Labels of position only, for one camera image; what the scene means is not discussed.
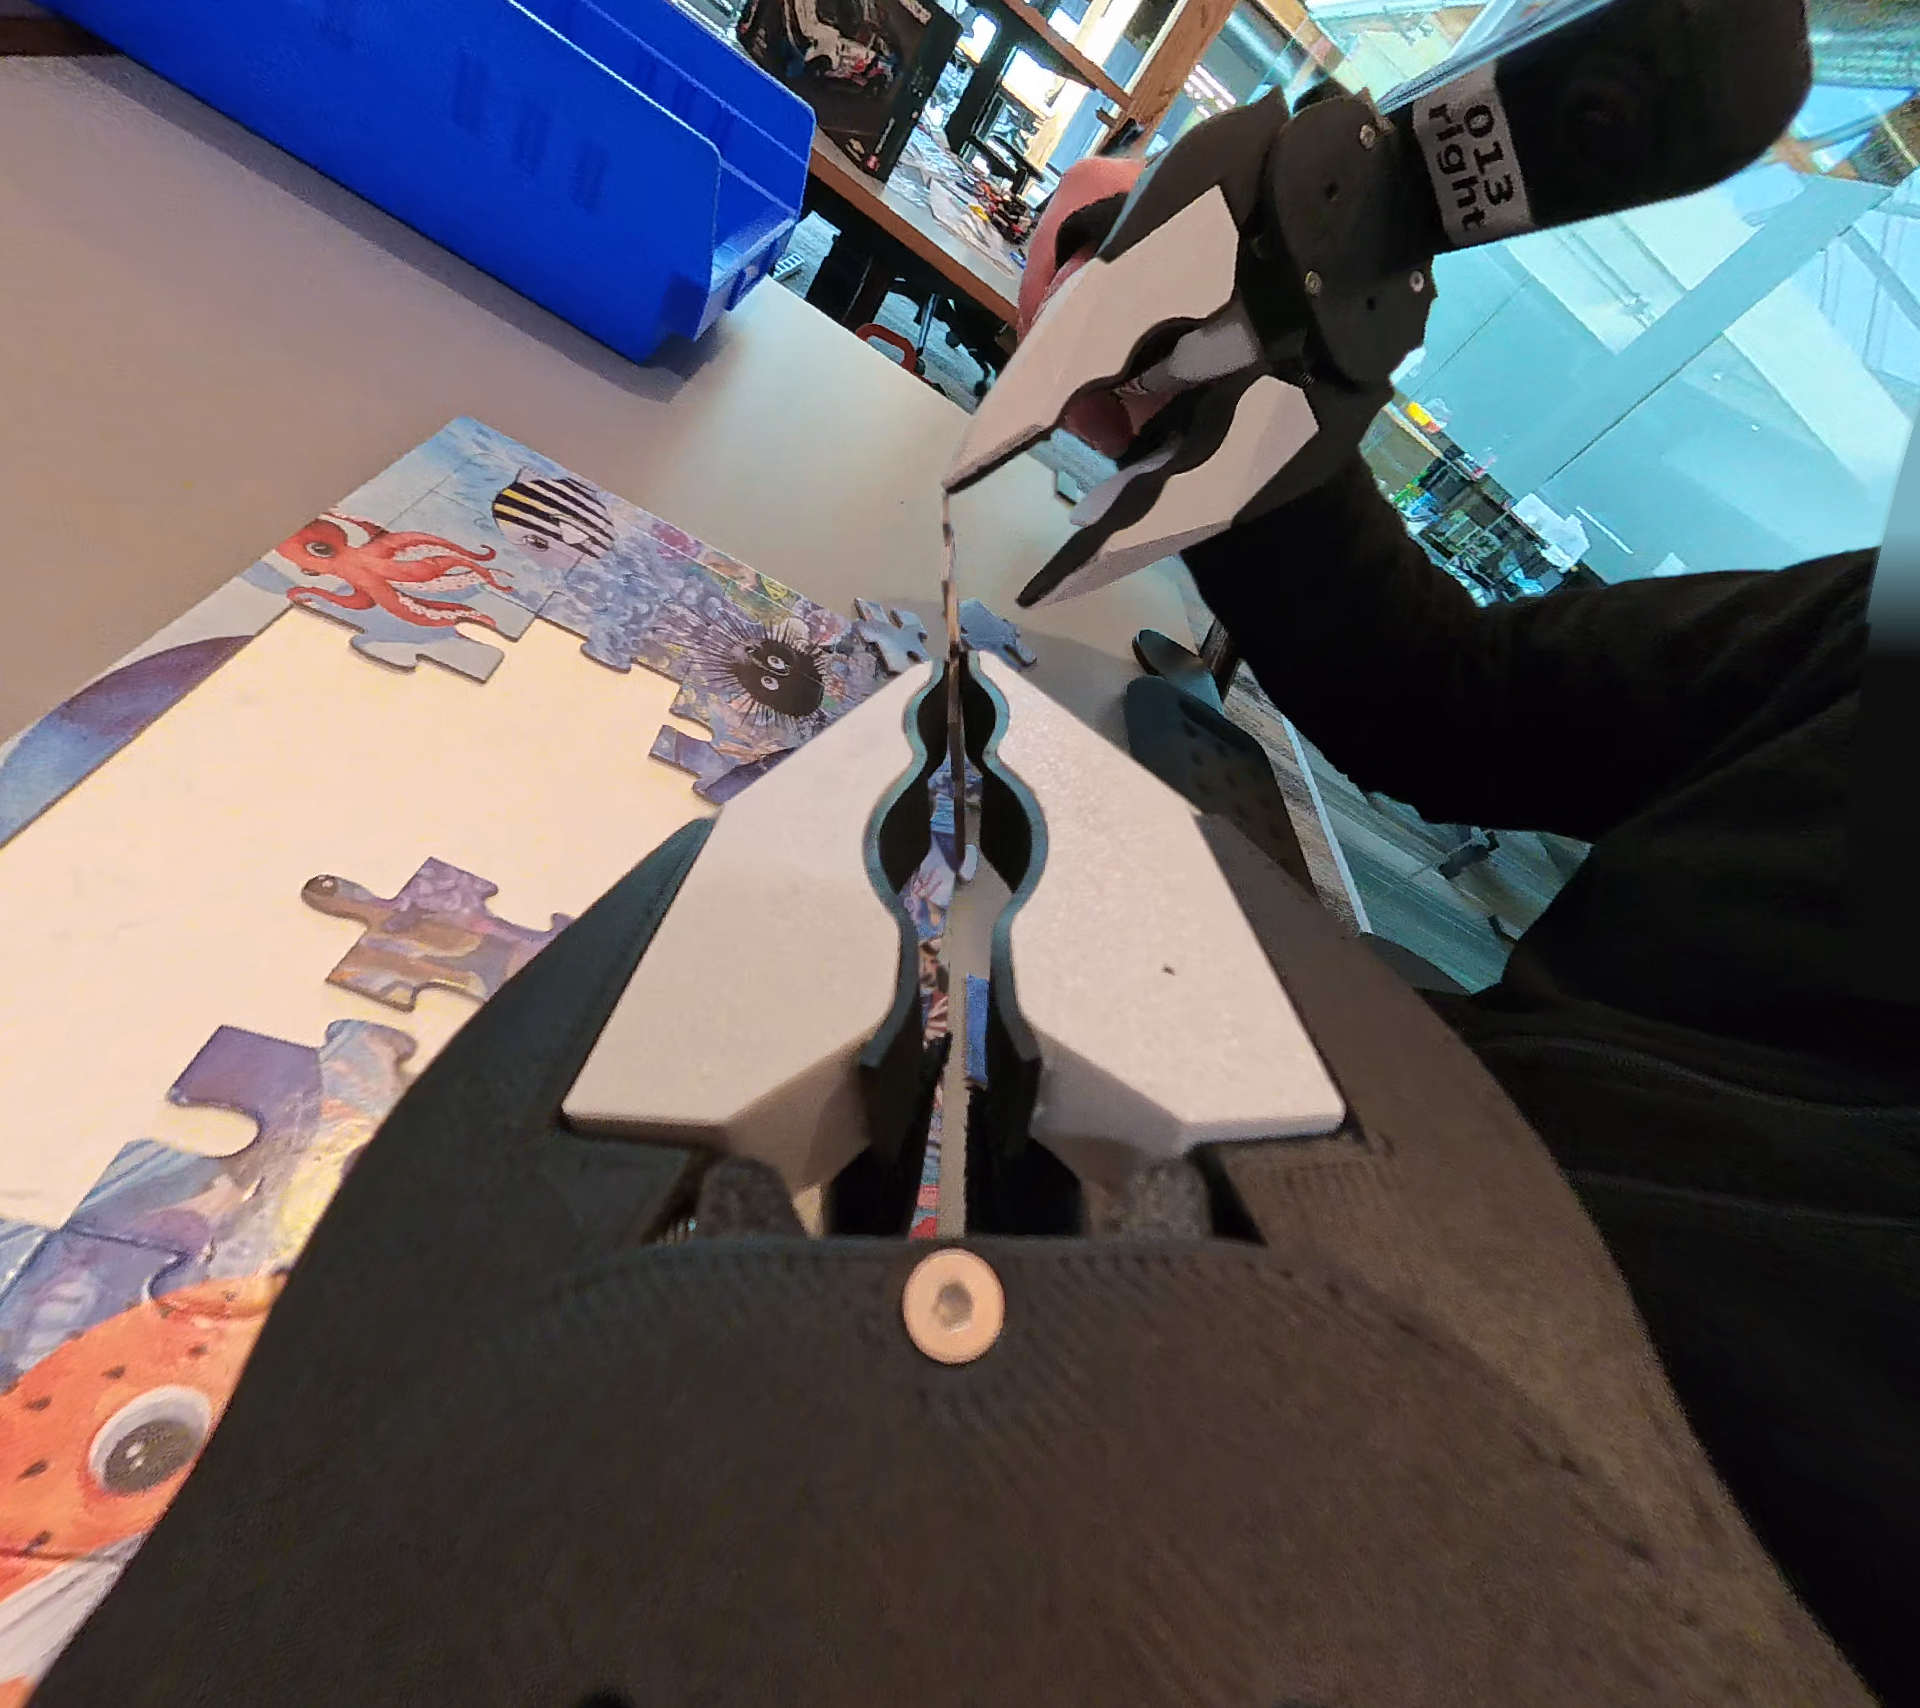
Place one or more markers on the black perforated chair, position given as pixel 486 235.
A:
pixel 1200 748

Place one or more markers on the black toy car box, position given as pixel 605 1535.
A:
pixel 848 36

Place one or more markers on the large blue plastic bin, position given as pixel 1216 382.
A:
pixel 374 59

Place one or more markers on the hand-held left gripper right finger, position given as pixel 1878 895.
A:
pixel 1185 972

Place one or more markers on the blue white notched puzzle piece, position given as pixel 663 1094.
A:
pixel 897 640

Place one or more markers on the light blue puzzle piece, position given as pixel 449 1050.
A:
pixel 956 629

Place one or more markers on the purple coral puzzle piece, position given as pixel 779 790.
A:
pixel 420 936
pixel 284 1079

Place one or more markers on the sea animal jigsaw puzzle tray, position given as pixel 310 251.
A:
pixel 225 838

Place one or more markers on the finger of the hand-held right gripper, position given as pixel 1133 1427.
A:
pixel 1140 298
pixel 1200 493

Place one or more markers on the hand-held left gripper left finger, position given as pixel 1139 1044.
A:
pixel 735 972

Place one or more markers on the person's right hand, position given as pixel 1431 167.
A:
pixel 1073 223

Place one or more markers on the person's right forearm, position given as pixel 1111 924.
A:
pixel 1501 688

